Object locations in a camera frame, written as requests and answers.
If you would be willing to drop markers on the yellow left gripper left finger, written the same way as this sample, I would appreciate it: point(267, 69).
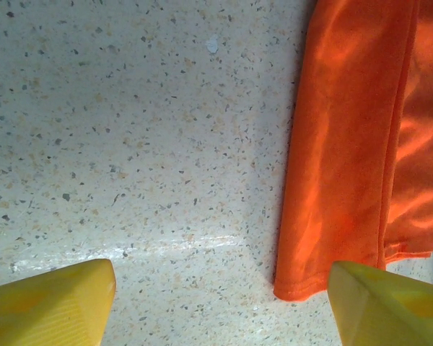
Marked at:
point(39, 310)

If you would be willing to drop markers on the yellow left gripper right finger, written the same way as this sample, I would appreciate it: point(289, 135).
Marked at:
point(393, 313)

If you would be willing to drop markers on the orange t-shirt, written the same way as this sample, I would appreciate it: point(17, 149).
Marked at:
point(346, 144)

